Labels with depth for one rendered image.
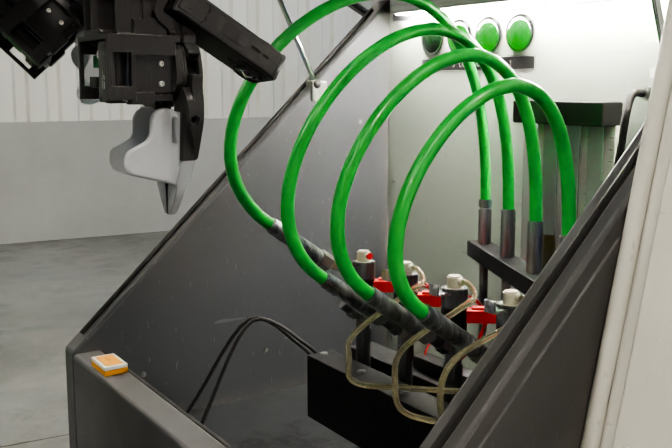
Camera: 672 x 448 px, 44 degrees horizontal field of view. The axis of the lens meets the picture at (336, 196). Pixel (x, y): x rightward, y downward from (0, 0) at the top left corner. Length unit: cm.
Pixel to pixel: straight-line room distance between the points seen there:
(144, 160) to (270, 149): 59
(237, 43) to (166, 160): 12
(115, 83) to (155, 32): 6
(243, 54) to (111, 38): 12
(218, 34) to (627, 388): 45
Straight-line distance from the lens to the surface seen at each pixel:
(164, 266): 123
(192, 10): 72
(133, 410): 101
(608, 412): 76
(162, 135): 71
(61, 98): 743
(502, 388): 69
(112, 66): 69
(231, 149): 90
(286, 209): 84
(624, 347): 75
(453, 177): 129
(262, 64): 74
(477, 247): 112
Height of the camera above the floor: 131
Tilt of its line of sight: 8 degrees down
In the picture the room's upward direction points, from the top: straight up
